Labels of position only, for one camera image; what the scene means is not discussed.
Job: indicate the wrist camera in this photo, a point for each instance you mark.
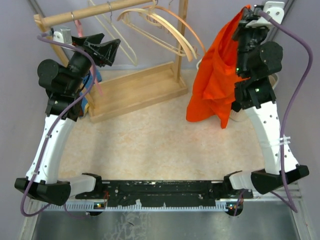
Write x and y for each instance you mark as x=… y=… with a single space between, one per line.
x=61 y=37
x=268 y=10

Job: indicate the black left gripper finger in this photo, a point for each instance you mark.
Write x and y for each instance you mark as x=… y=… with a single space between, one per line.
x=103 y=54
x=85 y=40

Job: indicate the orange t shirt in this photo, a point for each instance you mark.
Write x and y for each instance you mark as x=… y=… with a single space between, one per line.
x=213 y=89

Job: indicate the white plastic hanger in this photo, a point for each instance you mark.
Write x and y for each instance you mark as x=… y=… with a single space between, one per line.
x=110 y=28

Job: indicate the beige wooden hanger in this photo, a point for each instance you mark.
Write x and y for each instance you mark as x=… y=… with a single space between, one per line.
x=185 y=48

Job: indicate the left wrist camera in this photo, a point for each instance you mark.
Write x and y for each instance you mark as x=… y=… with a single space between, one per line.
x=61 y=37

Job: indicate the wooden clothes rack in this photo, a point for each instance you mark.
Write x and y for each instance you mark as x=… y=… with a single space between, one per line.
x=129 y=92

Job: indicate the cream plastic hook hanger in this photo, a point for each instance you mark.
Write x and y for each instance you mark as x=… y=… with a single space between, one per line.
x=135 y=19

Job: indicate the white laundry basket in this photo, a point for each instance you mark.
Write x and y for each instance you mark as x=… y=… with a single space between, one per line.
x=241 y=115

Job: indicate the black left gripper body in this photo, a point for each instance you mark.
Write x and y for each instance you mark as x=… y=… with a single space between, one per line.
x=80 y=62

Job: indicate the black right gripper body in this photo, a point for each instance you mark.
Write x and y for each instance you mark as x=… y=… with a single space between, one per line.
x=248 y=39

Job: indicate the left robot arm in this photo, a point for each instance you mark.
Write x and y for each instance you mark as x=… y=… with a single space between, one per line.
x=62 y=85

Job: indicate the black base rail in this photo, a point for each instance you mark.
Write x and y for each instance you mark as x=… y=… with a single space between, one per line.
x=160 y=193

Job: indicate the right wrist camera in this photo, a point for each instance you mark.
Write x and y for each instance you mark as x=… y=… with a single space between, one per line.
x=268 y=10

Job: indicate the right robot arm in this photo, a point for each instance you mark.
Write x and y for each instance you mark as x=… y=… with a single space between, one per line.
x=257 y=59

